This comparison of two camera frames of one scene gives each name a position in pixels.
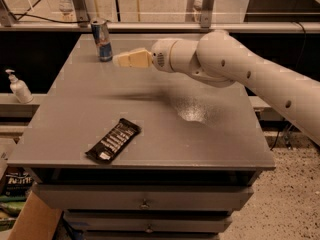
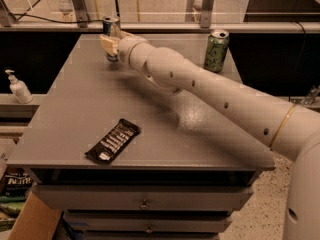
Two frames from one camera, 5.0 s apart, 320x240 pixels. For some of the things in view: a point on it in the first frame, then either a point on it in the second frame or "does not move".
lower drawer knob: [149, 230] does not move
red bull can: [104, 45] -> [108, 22]
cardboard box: [36, 220] does not move
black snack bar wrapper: [113, 140] does not move
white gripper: [161, 55] -> [123, 48]
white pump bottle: [20, 88] does not move
